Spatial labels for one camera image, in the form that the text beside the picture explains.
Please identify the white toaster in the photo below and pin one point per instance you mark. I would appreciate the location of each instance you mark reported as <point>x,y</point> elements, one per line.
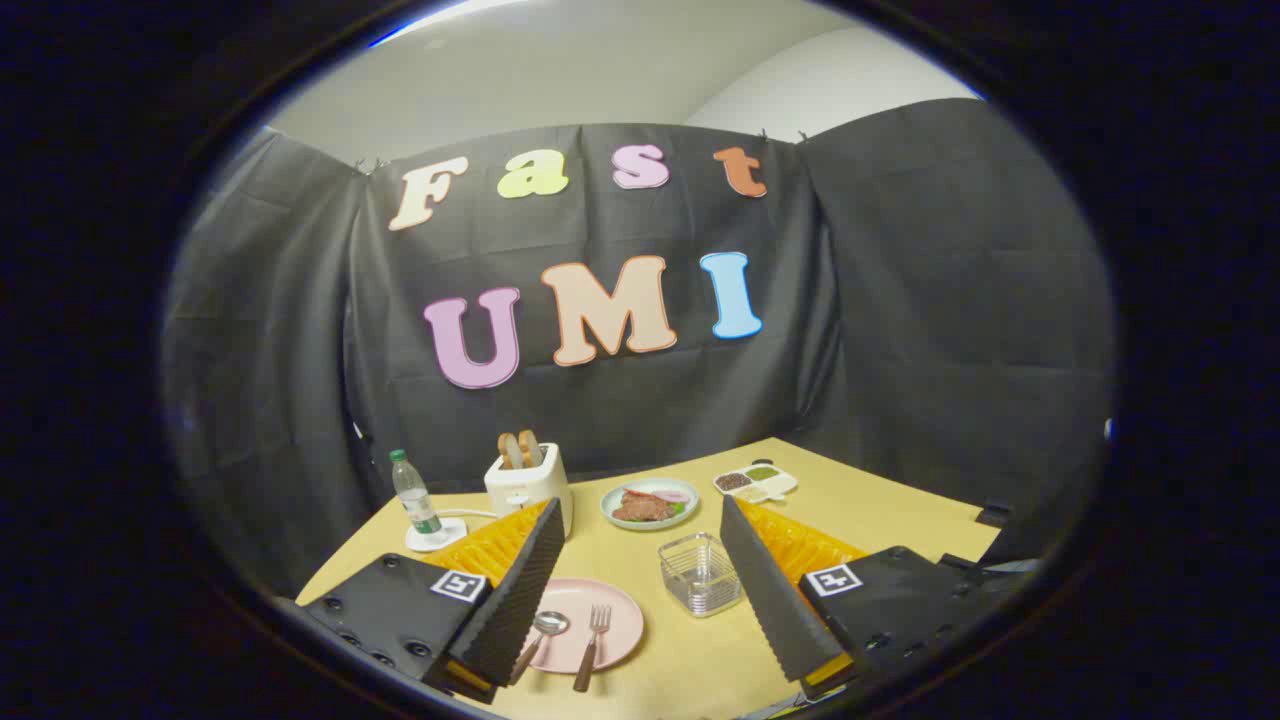
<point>525,490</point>

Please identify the pink plate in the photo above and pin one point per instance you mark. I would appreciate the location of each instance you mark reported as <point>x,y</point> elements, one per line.
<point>620,625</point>

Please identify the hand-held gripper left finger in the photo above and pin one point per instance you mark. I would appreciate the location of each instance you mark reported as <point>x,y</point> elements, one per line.
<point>520,585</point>

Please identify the pale green plate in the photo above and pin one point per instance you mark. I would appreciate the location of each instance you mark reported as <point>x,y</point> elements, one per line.
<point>612,515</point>

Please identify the clear glass container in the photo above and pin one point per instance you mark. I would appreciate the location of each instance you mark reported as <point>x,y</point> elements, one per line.
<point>700,578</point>

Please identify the brown meat slice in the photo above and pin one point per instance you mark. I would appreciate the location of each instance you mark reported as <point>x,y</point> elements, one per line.
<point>642,510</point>

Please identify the white divided condiment tray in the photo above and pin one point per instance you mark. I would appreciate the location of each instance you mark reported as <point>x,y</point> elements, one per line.
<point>775,488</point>

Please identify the white round coaster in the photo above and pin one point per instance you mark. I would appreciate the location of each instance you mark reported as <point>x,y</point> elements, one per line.
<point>450,531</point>

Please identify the toasted bread slice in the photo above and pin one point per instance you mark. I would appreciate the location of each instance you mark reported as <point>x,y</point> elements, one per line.
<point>531,447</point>
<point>509,450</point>

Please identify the black table clamp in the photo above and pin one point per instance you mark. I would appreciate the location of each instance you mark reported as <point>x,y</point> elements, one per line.
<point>993,516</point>

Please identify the clear plastic water bottle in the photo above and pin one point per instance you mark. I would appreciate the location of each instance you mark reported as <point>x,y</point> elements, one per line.
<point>414,497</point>

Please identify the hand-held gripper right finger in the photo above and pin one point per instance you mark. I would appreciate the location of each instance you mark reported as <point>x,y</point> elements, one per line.
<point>770,590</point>

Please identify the black backdrop cloth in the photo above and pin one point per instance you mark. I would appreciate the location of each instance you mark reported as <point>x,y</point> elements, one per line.
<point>900,300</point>

